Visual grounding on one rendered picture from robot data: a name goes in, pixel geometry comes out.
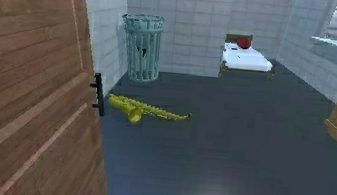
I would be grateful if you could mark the green slatted garbage container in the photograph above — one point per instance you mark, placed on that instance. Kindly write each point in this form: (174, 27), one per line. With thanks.
(143, 48)

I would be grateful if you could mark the yellow saxophone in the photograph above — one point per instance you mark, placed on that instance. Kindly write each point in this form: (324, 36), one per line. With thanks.
(135, 109)

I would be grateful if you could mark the wooden bed with white mattress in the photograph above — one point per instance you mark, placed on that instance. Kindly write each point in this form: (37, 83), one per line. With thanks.
(244, 59)

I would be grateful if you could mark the red round pillow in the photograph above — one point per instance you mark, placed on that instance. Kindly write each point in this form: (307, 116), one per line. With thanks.
(244, 42)

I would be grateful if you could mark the brown wooden room door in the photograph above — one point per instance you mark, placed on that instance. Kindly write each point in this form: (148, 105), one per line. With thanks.
(27, 84)

